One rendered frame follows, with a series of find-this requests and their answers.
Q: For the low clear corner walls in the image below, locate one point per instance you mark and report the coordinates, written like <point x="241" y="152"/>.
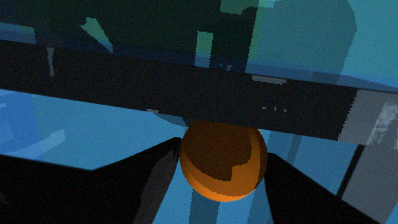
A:
<point x="325" y="161"/>

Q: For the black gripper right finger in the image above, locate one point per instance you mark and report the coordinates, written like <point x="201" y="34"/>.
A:
<point x="295" y="198"/>

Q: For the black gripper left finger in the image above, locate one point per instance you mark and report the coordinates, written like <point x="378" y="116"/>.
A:
<point x="129" y="191"/>

